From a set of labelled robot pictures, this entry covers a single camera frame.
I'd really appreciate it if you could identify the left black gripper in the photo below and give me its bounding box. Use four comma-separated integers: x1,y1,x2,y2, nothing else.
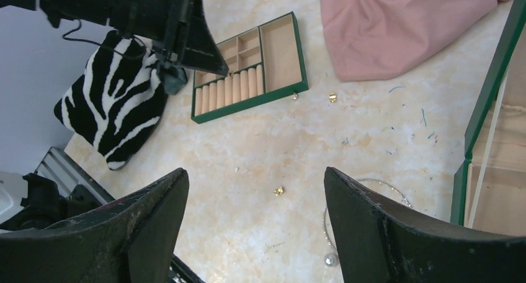
110,0,229,76

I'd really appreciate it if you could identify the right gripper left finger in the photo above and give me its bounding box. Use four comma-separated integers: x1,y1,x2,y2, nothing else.
0,168,190,283

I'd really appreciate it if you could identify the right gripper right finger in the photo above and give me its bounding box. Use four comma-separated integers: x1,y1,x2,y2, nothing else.
324,167,525,282

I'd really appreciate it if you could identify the green jewelry tray insert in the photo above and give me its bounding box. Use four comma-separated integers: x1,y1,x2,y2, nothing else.
191,12,309,124

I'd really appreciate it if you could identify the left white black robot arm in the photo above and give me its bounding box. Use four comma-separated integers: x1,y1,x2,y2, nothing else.
1,0,229,76

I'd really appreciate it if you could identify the green jewelry box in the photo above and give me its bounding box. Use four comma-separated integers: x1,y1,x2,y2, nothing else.
450,0,525,236

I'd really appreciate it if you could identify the dark teal small pouch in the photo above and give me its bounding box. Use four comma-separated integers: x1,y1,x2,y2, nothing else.
158,64,188,95

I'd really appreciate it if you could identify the silver pearl bangle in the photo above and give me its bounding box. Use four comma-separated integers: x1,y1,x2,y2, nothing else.
322,178,413,267

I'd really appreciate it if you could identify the zebra print pouch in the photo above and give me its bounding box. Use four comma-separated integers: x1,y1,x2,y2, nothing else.
53,30,167,171

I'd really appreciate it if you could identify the pink cloth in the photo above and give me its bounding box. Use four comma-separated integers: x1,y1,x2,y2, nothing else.
319,0,510,82

